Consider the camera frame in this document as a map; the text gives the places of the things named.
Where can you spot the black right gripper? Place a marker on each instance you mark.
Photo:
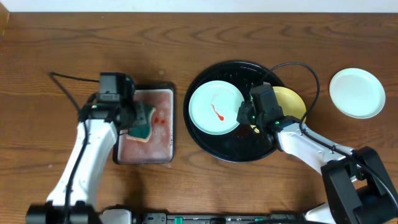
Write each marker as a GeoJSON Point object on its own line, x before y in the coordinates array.
{"type": "Point", "coordinates": [242, 116]}

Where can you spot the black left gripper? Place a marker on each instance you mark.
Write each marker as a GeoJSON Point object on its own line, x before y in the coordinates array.
{"type": "Point", "coordinates": [132, 115]}

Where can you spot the green yellow scrub sponge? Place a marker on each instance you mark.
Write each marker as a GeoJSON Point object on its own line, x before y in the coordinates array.
{"type": "Point", "coordinates": [141, 128]}

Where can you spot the light blue plate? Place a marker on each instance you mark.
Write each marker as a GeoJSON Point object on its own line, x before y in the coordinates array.
{"type": "Point", "coordinates": [213, 107]}

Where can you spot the pale green plate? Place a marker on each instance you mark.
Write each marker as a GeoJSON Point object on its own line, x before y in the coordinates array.
{"type": "Point", "coordinates": [357, 93]}

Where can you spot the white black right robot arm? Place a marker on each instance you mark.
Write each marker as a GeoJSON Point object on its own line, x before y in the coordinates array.
{"type": "Point", "coordinates": [357, 185]}

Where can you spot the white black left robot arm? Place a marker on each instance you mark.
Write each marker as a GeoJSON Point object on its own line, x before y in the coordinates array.
{"type": "Point", "coordinates": [73, 199]}

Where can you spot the round black serving tray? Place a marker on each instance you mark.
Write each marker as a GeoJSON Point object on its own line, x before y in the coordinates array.
{"type": "Point", "coordinates": [242, 144]}

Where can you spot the black rectangular soapy water tray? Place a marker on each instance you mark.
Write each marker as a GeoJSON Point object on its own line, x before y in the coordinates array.
{"type": "Point", "coordinates": [159, 148]}

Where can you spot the yellow plate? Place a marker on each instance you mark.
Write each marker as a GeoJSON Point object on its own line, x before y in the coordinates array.
{"type": "Point", "coordinates": [290, 101]}

